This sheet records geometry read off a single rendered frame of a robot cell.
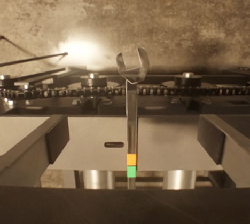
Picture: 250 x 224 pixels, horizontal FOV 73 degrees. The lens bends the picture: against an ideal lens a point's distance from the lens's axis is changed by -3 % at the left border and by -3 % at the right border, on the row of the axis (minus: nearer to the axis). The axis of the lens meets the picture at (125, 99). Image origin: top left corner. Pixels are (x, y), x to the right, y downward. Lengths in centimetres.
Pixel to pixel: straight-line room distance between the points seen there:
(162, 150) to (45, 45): 138
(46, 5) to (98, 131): 139
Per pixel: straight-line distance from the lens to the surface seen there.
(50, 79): 65
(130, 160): 27
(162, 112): 50
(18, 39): 166
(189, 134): 27
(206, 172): 190
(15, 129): 31
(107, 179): 65
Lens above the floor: 140
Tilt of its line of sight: 76 degrees down
